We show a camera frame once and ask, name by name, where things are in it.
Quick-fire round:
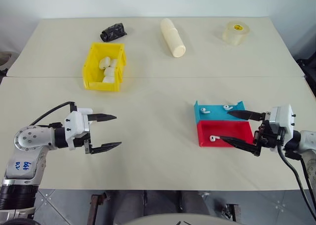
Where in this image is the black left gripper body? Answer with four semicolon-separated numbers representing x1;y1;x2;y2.
73;113;94;154

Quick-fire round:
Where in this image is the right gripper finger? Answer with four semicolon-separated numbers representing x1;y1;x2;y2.
226;109;267;122
218;135;260;157

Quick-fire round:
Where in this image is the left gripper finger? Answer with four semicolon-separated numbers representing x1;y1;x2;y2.
87;113;118;123
90;142;123;155

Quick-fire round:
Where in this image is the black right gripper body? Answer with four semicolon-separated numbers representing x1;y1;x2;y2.
253;111;284;149

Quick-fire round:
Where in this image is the yellow plastic bin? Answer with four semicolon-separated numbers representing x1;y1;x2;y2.
82;42;128;92

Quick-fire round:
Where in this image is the red plastic tray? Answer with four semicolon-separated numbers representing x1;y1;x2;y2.
196;120;255;149

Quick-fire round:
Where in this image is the blue plastic tray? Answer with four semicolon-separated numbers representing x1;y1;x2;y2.
193;100;250;124

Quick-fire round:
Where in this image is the black equipment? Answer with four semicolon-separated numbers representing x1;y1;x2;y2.
295;58;316;99

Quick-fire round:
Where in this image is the translucent tape roll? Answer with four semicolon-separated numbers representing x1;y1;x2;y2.
221;20;253;46

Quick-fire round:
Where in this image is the black rolled plastic bag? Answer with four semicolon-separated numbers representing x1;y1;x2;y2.
99;23;128;42

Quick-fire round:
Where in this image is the cream plastic cylinder bottle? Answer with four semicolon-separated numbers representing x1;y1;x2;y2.
159;18;187;59

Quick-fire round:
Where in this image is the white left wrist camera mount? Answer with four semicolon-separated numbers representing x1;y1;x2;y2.
64;108;93;151

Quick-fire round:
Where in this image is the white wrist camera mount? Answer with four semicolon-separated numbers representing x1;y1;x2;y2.
269;104;296;151
64;108;93;151

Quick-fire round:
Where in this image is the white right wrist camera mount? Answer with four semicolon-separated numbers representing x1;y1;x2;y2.
269;104;296;151

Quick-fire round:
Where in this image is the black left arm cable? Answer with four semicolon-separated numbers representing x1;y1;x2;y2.
29;101;76;127

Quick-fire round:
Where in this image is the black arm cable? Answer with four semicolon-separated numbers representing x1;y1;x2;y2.
276;135;316;222
29;101;76;127

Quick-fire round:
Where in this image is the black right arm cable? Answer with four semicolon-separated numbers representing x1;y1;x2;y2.
276;135;316;222

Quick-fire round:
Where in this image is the rusty metal bracket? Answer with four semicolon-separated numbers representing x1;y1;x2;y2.
86;192;111;225
221;203;241;221

